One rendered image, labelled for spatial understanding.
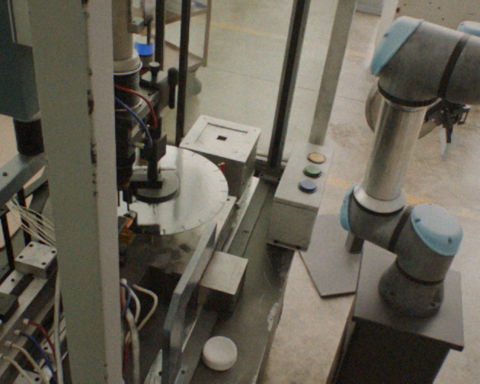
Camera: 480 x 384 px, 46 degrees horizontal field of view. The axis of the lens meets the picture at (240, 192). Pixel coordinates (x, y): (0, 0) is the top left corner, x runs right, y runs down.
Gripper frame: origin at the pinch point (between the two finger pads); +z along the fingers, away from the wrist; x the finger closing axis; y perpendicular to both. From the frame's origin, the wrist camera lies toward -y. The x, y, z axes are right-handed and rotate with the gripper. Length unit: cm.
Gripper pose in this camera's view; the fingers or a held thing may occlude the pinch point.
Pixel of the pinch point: (425, 147)
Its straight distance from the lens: 168.6
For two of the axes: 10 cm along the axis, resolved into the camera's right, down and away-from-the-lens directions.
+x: -4.0, -5.9, 7.1
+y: 9.1, -1.6, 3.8
